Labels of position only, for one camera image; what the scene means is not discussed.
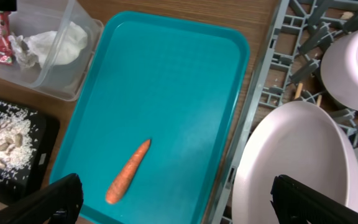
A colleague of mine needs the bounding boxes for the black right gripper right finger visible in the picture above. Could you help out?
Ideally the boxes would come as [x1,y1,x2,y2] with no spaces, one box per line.
[270,175,358,224]

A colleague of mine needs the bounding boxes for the pink plate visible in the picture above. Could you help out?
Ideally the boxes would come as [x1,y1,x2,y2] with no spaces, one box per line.
[232,101,358,224]

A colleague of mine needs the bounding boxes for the grey dishwasher rack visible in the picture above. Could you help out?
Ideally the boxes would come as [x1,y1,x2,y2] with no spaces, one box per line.
[202,0,358,224]

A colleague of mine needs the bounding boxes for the pink bowl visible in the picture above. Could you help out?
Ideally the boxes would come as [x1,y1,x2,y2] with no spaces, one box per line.
[321,31,358,111]

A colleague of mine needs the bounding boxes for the teal serving tray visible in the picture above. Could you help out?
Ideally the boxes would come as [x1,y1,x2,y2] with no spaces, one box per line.
[50,11,250,223]

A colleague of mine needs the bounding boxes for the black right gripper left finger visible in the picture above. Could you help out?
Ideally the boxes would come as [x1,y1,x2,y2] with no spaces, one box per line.
[0,173,84,224]

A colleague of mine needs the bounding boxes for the wooden chopstick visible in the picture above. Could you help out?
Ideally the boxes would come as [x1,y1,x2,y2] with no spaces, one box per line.
[294,82,303,100]
[316,95,323,107]

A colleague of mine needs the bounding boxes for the rice and peanut scraps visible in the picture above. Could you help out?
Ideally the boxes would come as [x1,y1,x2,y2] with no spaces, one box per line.
[0,101,39,184]

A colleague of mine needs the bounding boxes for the white napkin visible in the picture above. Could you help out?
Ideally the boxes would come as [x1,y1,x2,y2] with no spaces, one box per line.
[24,22,88,68]

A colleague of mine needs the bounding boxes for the black plastic tray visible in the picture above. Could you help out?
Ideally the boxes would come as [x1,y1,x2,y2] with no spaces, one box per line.
[0,99,60,205]

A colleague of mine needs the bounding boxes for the red snack wrapper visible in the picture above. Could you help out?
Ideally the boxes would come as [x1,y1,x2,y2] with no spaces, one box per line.
[0,11,13,65]

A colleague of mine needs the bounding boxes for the clear plastic waste bin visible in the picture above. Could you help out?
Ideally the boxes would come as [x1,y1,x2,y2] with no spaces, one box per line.
[0,0,104,101]

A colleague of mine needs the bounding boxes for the orange carrot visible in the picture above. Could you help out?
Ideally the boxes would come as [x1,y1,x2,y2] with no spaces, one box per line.
[105,139,152,204]

